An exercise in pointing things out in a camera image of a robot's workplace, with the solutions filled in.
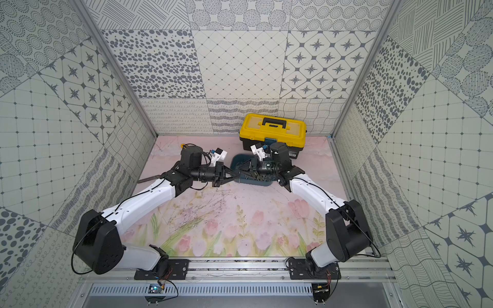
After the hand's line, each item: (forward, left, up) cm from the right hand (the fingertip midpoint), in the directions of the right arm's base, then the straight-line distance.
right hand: (237, 170), depth 76 cm
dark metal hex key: (+10, +53, -23) cm, 59 cm away
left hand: (-3, -1, +3) cm, 4 cm away
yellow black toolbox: (+33, -15, -7) cm, 37 cm away
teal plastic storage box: (-4, -5, +1) cm, 7 cm away
